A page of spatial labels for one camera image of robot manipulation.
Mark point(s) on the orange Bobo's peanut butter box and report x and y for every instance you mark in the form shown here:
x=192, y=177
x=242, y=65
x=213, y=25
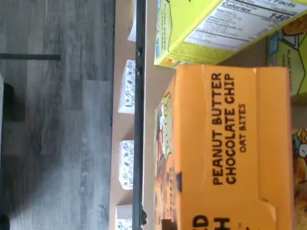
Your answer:
x=299, y=182
x=216, y=143

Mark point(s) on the black shelf rail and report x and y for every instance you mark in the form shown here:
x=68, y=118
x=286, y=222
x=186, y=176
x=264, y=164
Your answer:
x=139, y=119

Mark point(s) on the yellow white granola box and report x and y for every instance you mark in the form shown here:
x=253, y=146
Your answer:
x=132, y=31

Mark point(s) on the white patterned box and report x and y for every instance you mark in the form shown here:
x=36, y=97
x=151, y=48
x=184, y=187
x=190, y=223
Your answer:
x=127, y=86
x=123, y=218
x=127, y=165

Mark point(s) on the black flat bar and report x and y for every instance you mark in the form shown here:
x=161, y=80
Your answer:
x=28, y=57

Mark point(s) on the green Bobo's apple pie box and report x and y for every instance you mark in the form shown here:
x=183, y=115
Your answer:
x=187, y=31
x=292, y=62

